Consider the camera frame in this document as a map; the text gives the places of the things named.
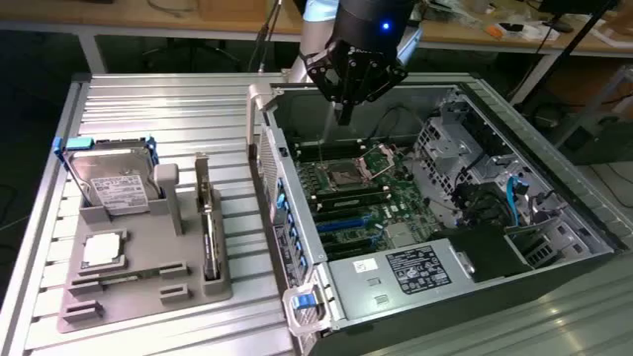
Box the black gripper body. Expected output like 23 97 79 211
333 0 416 102

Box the black graphics card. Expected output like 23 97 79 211
193 151 224 283

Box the open black PC case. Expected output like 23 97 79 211
244 73 633 356

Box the green circuit board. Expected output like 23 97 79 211
424 1 454 22

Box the metal socket cover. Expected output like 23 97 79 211
356 143 400 175

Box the perforated metal disk bay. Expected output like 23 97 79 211
412 87 525 186

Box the black office chair base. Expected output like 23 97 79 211
141 36 240 73

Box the CPU socket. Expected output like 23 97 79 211
320 159 370 192

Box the green motherboard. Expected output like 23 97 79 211
290 142 446 260

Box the white plastic part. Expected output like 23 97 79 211
497 22 561 42

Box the black labelled RAM stick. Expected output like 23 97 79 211
313 191 392 212

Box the blue expansion slot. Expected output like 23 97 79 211
316 217 370 234

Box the silver chipset heat sink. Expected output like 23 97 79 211
385 222 421 249

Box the black monitor base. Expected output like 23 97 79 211
536 0 620 15

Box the black tripod pole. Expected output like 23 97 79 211
548 0 622 97

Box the black expansion slot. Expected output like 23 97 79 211
324 245 378 261
320 236 373 251

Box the dark grey box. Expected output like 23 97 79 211
562 115 633 166

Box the black plastic fan shroud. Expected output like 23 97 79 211
428 225 536 285

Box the hard disk in blue carrier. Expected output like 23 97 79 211
52 136 164 216

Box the slanted metal disk bay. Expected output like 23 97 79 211
502 217 602 270

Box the grey plastic parts rack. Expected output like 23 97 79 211
56 162 234 334

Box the grey power supply unit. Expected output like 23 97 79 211
324 237 478 322

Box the silver CPU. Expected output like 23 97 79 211
81 234 125 268

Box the green RAM stick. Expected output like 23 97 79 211
97 269 162 286

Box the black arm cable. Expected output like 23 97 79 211
246 0 284 73

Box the grey network cable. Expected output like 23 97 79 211
146 0 197 13

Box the black wire bundle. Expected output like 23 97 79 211
452 180 510 228

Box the blue disk wire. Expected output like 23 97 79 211
504 174 532 228

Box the aluminium frame stand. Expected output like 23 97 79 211
548 65 633 149

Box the wooden desk white frame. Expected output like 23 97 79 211
0 0 633 107

